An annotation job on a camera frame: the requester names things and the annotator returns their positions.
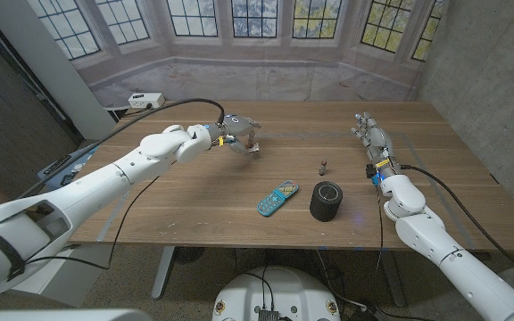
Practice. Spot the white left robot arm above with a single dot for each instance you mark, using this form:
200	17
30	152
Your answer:
105	183

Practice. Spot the black cylindrical speaker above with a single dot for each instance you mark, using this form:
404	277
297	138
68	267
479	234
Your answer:
325	203

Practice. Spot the printed window backdrop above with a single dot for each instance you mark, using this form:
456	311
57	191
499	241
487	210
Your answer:
257	80

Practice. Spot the grey metal table leg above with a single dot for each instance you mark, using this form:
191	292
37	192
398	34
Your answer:
162	272
392	278

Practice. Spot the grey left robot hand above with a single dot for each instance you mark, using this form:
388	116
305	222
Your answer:
239	129

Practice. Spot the black TV remote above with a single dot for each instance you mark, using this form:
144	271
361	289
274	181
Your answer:
57	165

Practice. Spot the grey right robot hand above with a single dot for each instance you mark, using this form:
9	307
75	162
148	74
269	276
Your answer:
377	138

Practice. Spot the black round floor fan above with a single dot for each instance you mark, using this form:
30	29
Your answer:
190	255

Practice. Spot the blue toy flip phone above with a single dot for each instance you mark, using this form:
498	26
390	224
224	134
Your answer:
277	198

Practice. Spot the blue items on side stand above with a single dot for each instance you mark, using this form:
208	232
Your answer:
78	161

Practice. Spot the white power strip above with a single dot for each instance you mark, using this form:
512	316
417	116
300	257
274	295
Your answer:
145	101

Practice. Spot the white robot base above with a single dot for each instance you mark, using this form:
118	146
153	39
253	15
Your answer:
279	290

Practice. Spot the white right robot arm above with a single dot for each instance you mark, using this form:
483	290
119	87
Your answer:
426	236

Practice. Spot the small red white matchbox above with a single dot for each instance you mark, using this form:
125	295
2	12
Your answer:
254	150

